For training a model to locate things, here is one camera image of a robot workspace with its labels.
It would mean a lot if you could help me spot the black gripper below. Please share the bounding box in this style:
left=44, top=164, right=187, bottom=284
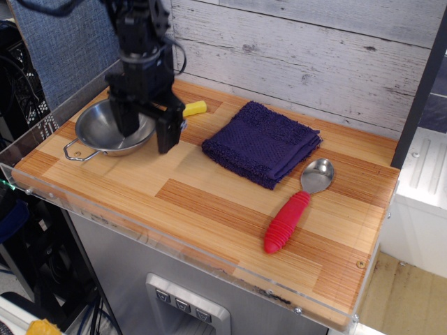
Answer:
left=105, top=55, right=185, bottom=154

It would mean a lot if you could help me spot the steel pot with two handles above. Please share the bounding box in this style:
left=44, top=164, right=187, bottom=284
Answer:
left=64, top=99, right=156, bottom=162

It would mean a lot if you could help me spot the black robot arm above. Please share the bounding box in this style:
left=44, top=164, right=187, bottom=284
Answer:
left=104, top=1, right=185, bottom=154

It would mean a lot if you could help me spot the folded purple cloth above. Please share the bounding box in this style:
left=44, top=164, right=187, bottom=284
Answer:
left=202, top=101, right=322, bottom=190

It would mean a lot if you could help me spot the yellow plastic corn piece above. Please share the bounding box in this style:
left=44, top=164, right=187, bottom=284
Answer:
left=183, top=100, right=207, bottom=117

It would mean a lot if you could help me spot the black plastic crate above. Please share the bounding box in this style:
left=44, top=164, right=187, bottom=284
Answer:
left=1, top=20, right=50, bottom=149

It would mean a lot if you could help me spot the grey dispenser button panel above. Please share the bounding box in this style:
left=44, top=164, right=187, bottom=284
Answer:
left=145, top=273, right=232, bottom=334

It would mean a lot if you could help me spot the clear acrylic edge guard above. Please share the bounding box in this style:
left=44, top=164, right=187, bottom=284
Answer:
left=1, top=80, right=398, bottom=334

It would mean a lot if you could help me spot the yellow black object bottom left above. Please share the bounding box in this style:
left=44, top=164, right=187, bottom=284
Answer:
left=0, top=315, right=62, bottom=335

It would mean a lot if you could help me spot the spoon with red handle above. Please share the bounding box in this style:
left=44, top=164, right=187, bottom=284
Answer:
left=263, top=158, right=335, bottom=254

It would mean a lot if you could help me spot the dark right upright post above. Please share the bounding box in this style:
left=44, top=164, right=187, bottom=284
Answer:
left=390, top=9, right=446, bottom=169

